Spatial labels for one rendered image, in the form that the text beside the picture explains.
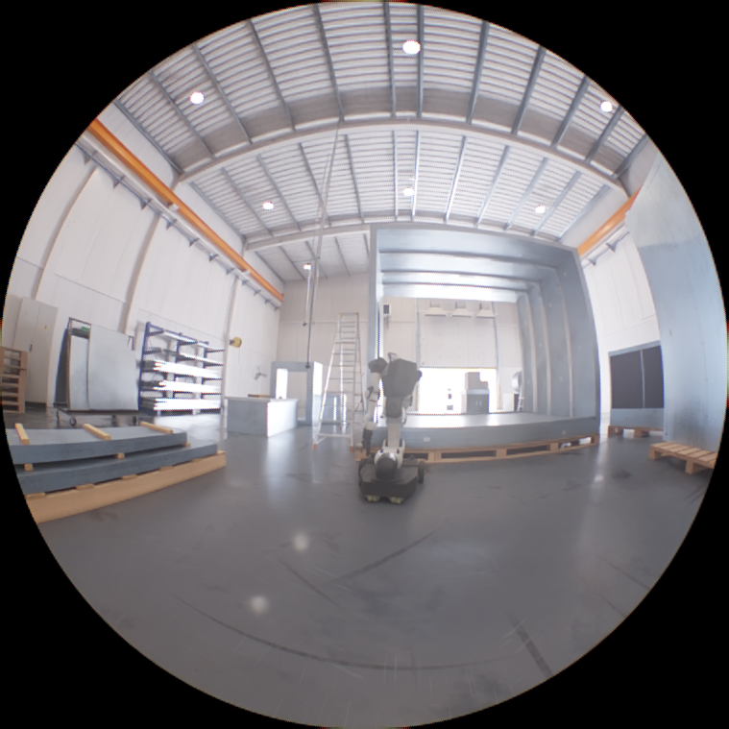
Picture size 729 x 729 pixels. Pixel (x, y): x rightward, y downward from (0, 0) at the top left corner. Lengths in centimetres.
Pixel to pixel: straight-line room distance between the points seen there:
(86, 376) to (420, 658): 485
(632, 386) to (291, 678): 513
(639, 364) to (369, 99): 836
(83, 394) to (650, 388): 868
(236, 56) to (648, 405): 1076
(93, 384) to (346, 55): 837
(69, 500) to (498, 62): 926
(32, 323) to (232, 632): 627
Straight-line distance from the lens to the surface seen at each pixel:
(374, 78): 778
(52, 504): 176
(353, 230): 1119
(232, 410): 481
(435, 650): 93
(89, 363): 480
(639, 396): 499
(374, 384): 212
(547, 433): 370
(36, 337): 658
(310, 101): 806
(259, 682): 87
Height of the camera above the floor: 78
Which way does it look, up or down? 7 degrees up
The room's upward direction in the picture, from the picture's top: 1 degrees clockwise
